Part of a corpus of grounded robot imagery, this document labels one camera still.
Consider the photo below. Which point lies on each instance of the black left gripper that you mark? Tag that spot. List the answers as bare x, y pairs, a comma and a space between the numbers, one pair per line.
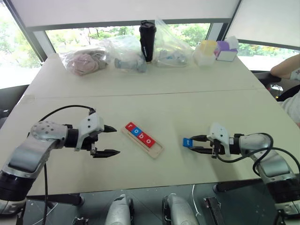
89, 143

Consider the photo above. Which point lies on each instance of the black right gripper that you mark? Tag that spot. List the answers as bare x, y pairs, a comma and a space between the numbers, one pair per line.
216, 147

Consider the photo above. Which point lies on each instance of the blue letter t block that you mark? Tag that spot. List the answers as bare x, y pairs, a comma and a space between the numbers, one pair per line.
187, 142

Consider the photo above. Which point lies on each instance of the red letter b block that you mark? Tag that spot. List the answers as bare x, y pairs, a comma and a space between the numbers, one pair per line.
142, 137

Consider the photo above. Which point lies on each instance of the red letter o block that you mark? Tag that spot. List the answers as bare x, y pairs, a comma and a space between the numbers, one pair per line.
149, 142

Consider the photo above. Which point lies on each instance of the wooden letter tray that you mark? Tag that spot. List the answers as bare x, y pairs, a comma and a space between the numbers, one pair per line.
154, 152

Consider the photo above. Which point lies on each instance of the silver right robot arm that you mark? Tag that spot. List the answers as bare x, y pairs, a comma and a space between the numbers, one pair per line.
274, 164

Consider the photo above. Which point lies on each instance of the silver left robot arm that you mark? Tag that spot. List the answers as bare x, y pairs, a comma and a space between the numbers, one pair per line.
35, 152

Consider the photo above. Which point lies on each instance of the red letter r block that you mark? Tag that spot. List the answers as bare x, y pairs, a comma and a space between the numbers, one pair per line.
129, 126

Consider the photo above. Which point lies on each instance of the blue letter o block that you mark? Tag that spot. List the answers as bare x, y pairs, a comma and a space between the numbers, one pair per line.
135, 132

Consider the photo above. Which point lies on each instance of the silver left robot leg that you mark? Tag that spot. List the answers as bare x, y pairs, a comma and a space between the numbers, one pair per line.
119, 211

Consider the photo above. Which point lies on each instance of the silver robot leg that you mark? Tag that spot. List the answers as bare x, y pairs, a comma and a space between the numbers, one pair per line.
119, 211
178, 211

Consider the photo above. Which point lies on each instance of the silver right robot leg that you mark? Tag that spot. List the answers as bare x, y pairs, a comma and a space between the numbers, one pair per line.
178, 211

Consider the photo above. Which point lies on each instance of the black table foot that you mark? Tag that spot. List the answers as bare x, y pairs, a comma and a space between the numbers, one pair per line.
61, 199
239, 186

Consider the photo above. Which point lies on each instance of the plastic bag with pink cloth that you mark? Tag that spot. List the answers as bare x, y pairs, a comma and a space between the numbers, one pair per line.
83, 63

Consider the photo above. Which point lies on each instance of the plastic bag with grey items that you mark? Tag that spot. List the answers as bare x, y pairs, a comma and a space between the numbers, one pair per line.
129, 58

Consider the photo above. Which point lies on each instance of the translucent container with yellow lid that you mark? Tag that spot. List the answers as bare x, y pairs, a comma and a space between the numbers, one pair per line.
204, 55

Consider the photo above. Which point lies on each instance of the purple and white box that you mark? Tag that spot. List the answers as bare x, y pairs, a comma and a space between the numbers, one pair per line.
226, 54

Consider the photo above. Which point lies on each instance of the black chair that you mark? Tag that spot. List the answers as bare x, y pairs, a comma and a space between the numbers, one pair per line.
267, 76
11, 98

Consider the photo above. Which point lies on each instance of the person's white shirt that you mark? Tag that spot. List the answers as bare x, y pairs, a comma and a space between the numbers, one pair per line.
293, 110

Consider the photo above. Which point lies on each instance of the clear plastic bag with parts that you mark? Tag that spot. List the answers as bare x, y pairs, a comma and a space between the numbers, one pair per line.
172, 49

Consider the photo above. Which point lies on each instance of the black travel tumbler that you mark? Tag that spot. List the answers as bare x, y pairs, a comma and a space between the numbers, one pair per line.
147, 39

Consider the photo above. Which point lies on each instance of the wide white roller blind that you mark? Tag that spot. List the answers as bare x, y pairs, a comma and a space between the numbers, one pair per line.
117, 10

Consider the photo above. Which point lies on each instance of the narrow white roller blind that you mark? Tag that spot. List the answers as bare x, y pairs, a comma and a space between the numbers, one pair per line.
269, 21

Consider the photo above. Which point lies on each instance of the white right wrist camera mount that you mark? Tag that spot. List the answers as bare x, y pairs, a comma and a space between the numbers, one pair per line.
219, 132

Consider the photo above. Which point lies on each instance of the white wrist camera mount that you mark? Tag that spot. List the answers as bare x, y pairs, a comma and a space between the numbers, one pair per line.
219, 132
90, 122

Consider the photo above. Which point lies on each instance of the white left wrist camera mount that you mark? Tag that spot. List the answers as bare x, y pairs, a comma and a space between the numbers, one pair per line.
90, 122

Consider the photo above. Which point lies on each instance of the long black metal bracket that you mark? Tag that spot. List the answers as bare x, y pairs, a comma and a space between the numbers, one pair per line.
214, 209

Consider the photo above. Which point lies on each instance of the small black metal bracket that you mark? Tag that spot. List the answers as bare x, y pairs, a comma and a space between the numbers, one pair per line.
80, 221

